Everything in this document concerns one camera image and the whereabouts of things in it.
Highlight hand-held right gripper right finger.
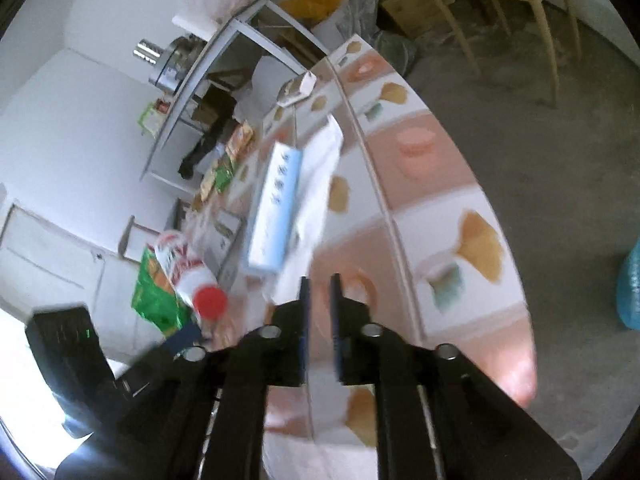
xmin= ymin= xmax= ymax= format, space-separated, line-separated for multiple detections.
xmin=330 ymin=274 xmax=582 ymax=480

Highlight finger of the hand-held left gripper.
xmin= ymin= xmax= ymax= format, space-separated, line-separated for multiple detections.
xmin=150 ymin=321 xmax=205 ymax=361

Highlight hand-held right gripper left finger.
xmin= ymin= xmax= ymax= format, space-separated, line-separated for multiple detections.
xmin=54 ymin=275 xmax=312 ymax=480

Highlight green snack bag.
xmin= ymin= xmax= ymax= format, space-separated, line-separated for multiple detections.
xmin=131 ymin=245 xmax=196 ymax=337

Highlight white bottle red cap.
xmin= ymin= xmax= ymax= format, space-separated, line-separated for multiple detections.
xmin=154 ymin=230 xmax=229 ymax=322

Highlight white blue carton box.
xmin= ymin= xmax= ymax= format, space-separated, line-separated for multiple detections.
xmin=247 ymin=141 xmax=304 ymax=277

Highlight white paper wrapper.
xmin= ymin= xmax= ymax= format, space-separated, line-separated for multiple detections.
xmin=292 ymin=114 xmax=344 ymax=281

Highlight blue mesh wastebasket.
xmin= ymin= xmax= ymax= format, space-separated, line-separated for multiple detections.
xmin=616 ymin=239 xmax=640 ymax=332

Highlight white door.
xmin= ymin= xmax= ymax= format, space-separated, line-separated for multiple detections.
xmin=0 ymin=200 xmax=108 ymax=311

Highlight small green packet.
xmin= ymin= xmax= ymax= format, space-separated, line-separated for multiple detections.
xmin=200 ymin=155 xmax=236 ymax=201

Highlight tile pattern tablecloth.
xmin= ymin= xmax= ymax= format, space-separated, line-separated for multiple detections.
xmin=185 ymin=34 xmax=538 ymax=480

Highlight yellow snack packet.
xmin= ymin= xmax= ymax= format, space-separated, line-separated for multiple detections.
xmin=225 ymin=122 xmax=256 ymax=158

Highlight black cloth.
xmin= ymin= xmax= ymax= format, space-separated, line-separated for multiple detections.
xmin=177 ymin=95 xmax=237 ymax=179

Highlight green food packet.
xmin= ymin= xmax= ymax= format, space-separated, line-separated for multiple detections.
xmin=138 ymin=102 xmax=168 ymax=136

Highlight small white packet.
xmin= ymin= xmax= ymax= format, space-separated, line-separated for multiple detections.
xmin=276 ymin=72 xmax=319 ymax=107

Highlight silver rice cooker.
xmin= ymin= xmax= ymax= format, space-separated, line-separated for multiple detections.
xmin=149 ymin=35 xmax=207 ymax=93

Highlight white side table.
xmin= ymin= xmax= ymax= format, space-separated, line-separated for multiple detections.
xmin=139 ymin=0 xmax=332 ymax=183

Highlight metal pipe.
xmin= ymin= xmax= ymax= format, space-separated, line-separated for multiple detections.
xmin=132 ymin=37 xmax=165 ymax=61

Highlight white plastic bag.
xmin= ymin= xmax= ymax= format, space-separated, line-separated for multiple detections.
xmin=337 ymin=0 xmax=382 ymax=43

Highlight paper towel roll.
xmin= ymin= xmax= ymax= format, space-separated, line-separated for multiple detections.
xmin=171 ymin=2 xmax=228 ymax=41

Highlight cardboard box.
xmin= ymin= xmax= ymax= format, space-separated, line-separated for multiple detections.
xmin=379 ymin=0 xmax=453 ymax=39

